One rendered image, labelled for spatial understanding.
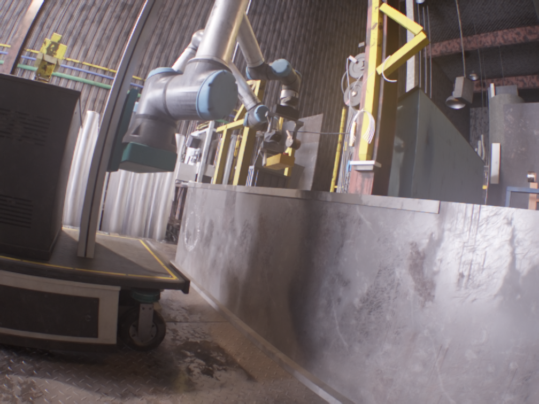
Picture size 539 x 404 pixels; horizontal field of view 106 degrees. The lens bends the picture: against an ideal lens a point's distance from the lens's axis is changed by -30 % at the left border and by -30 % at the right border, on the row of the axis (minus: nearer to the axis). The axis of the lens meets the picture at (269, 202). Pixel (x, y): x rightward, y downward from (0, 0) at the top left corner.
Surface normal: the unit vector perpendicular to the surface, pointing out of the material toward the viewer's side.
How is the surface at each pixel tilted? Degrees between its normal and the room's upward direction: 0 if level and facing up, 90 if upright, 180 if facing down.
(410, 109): 90
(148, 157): 90
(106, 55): 90
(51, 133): 90
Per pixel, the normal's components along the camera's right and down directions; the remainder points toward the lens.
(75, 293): 0.59, 0.08
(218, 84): 0.88, 0.24
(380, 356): -0.80, -0.18
